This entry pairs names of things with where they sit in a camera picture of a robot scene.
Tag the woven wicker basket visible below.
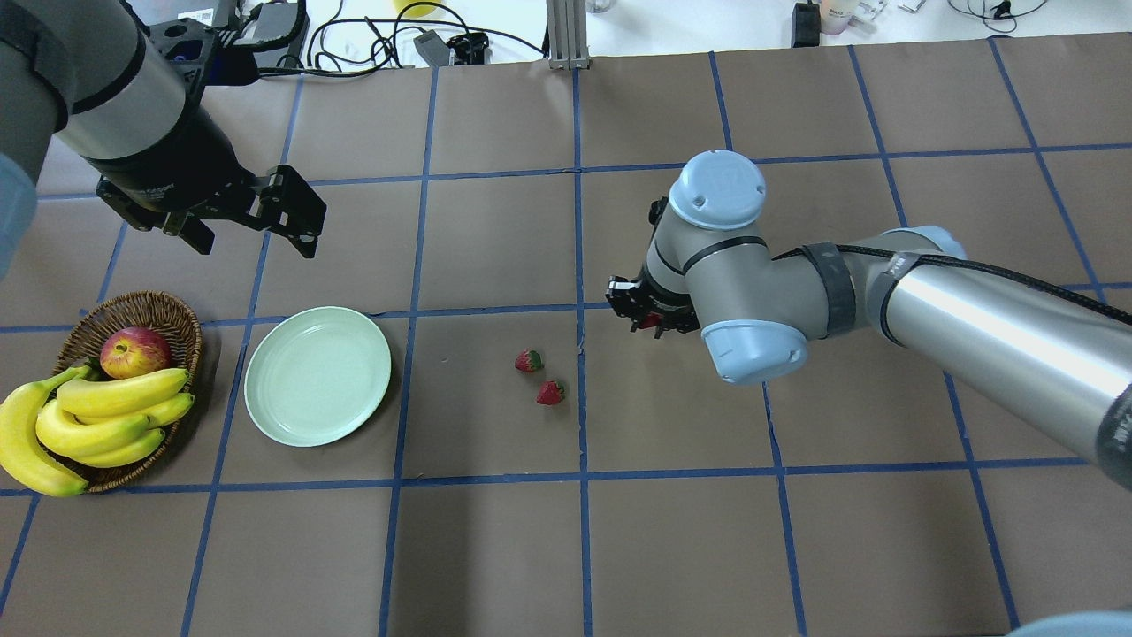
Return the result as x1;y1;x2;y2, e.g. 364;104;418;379
49;290;211;494

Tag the red strawberry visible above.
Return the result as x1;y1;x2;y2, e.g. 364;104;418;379
535;380;567;406
514;348;544;372
638;313;663;329

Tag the yellow banana bunch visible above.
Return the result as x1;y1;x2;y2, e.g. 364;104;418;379
1;365;195;497

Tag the light green plate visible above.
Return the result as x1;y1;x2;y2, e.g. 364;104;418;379
243;305;393;448

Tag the aluminium frame post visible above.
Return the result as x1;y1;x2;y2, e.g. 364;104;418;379
546;0;592;70

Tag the yellow tape roll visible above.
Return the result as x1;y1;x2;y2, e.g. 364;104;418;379
391;0;441;20

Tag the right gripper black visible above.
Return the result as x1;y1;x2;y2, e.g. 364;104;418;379
606;266;702;341

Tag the paper cup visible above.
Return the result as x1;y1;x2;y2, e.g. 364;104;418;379
818;0;860;36

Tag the red apple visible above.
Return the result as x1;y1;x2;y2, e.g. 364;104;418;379
98;326;172;380

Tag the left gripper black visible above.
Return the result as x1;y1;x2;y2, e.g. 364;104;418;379
84;18;327;259

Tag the black power adapter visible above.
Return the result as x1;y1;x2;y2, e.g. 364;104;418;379
237;1;309;52

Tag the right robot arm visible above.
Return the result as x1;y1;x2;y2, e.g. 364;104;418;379
606;150;1131;487

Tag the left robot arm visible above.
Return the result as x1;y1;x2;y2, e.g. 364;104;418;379
1;1;327;272

